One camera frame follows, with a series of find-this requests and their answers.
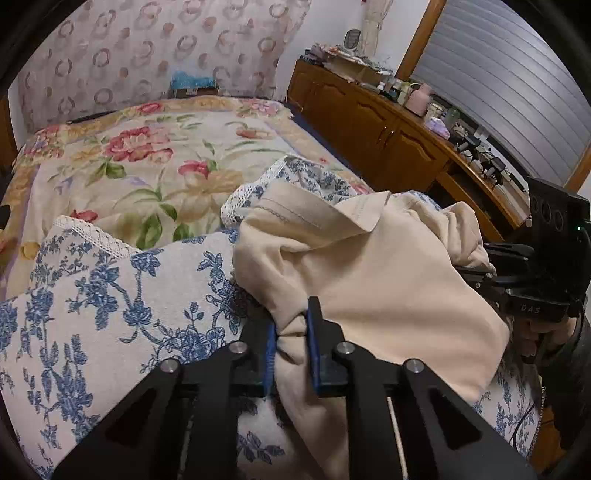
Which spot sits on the blue cloth bundle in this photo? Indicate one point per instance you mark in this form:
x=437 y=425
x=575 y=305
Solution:
x=191 y=79

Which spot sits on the pink bottle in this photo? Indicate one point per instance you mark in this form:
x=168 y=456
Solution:
x=419 y=100

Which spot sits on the red flower printed blanket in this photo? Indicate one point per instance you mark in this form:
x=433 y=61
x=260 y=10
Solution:
x=152 y=161

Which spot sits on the tied floral side curtain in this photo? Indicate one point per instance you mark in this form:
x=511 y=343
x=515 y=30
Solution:
x=375 y=27

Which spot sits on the small cardboard box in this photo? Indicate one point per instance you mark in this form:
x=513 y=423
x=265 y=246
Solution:
x=196 y=91

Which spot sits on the purple tissue pack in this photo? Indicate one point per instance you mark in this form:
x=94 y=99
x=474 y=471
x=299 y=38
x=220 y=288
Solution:
x=437 y=128

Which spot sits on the green bottle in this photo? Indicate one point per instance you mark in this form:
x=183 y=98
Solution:
x=453 y=117

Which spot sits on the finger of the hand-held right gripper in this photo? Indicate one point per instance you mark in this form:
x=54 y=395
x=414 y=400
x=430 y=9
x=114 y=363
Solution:
x=508 y=253
x=485 y=281

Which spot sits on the cluttered cardboard box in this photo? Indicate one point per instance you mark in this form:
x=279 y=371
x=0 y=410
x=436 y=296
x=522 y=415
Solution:
x=351 y=64

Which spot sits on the black desk gadgets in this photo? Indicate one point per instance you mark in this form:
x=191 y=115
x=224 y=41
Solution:
x=489 y=159

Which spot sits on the beige printed t-shirt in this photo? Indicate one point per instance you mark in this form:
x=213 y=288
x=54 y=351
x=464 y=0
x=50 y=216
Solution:
x=369 y=300

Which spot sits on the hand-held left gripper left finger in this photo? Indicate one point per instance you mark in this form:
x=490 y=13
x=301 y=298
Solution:
x=270 y=355

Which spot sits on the person's right hand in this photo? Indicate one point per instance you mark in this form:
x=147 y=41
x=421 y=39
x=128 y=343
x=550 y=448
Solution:
x=524 y=341

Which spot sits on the grey window blind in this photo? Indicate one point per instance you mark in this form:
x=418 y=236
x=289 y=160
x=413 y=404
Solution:
x=508 y=78

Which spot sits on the wooden window frame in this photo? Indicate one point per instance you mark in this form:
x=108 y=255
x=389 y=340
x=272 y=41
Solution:
x=420 y=41

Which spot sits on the cluster of small bottles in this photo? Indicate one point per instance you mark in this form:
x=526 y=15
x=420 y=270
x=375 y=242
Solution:
x=395 y=90

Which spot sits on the long wooden cabinet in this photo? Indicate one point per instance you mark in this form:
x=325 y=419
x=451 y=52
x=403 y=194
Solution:
x=369 y=134

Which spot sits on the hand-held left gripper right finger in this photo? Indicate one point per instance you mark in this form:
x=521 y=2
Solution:
x=314 y=355

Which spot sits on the blue floral quilt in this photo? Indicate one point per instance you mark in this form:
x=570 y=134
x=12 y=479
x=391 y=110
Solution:
x=115 y=300

